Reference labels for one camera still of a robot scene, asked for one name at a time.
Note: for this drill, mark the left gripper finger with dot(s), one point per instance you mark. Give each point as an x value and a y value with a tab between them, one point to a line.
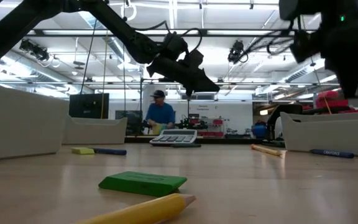
207	84

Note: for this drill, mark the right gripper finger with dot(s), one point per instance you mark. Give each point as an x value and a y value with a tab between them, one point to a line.
350	84

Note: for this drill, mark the green crayon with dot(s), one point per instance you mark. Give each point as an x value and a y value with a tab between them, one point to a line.
186	145

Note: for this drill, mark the blue marker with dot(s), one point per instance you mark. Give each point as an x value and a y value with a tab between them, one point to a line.
110	152
331	153

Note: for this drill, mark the light orange pencil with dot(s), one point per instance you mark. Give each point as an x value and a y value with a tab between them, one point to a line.
266	150

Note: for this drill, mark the green eraser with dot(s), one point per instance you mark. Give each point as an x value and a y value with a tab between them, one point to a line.
141	183

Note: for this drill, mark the yellow pencil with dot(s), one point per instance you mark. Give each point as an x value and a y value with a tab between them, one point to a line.
141	213

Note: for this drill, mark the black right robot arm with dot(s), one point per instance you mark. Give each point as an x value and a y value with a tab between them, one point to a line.
300	9

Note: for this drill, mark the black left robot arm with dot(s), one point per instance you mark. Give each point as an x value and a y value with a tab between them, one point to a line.
120	28

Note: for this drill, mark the red toolbox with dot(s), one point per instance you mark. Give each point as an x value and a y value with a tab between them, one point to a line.
331	101

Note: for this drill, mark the person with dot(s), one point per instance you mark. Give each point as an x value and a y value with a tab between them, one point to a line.
160	115

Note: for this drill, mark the grey plastic bin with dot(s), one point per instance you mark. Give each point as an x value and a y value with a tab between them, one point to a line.
17	124
95	132
328	137

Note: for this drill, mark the grey desk calculator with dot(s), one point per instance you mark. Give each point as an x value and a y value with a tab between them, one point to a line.
174	137

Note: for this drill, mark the dark screen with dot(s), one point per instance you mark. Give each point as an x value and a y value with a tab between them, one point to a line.
129	121

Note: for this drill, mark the blue round container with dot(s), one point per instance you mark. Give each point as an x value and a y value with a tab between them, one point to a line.
259	130

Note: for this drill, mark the black monitor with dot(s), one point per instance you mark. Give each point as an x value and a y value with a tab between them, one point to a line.
89	105

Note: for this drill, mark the yellow sticky note pad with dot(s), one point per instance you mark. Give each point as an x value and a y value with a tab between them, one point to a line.
82	151

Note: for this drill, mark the black ceiling spotlight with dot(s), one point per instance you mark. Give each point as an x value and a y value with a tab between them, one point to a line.
34	49

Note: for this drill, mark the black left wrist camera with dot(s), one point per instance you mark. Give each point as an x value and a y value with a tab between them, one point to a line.
194	58

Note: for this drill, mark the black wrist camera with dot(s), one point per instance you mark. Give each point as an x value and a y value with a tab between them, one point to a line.
194	58
304	46

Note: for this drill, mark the black overhead camera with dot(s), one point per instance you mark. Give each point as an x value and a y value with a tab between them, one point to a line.
236	51

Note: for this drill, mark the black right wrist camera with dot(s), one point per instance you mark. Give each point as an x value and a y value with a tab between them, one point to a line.
304	46

